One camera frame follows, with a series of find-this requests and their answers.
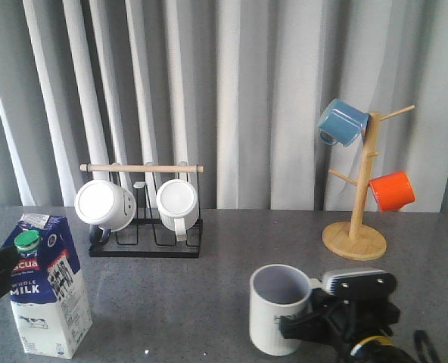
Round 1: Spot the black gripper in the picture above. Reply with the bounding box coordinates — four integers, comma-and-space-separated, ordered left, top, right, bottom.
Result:
279, 290, 400, 350

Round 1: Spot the cream HOME mug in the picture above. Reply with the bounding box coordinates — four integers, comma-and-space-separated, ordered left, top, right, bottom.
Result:
249, 264, 322, 356

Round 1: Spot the blue white milk carton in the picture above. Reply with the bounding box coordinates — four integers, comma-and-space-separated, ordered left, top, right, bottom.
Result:
5, 213, 92, 359

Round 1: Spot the wooden mug tree stand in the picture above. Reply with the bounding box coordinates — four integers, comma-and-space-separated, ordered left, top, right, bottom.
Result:
322, 104, 415, 261

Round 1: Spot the white smiley face mug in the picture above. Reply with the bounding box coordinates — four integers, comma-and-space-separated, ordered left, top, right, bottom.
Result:
74, 180, 137, 245

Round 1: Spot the orange enamel mug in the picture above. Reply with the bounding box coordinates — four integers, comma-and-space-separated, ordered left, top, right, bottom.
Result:
369, 171, 415, 212

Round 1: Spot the white ribbed mug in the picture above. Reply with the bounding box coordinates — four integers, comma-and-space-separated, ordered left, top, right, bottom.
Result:
156, 179, 198, 241

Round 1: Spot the blue enamel mug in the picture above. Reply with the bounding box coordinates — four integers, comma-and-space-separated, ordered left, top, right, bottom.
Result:
318, 98, 369, 147

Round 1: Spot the grey pleated curtain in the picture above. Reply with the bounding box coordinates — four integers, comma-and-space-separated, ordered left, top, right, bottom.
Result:
0, 1, 448, 213

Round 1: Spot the grey gripper-mounted camera box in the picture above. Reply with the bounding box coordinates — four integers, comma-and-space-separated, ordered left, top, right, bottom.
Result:
321, 267, 397, 303

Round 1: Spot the black wire mug rack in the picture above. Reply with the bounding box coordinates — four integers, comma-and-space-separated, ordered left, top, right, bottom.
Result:
80, 163, 204, 258

